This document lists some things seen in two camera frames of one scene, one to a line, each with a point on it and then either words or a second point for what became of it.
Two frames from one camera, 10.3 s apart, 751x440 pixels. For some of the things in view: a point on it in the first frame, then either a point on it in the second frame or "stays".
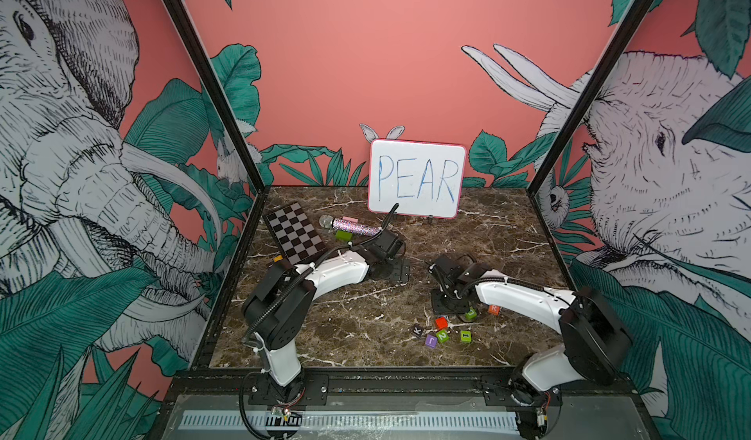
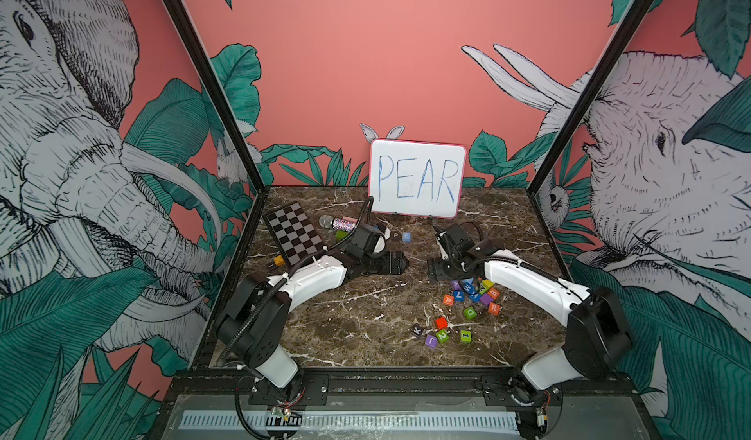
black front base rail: [352, 381] stays
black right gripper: [438, 308] to [435, 271]
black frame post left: [189, 34] stays
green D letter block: [471, 315] stays
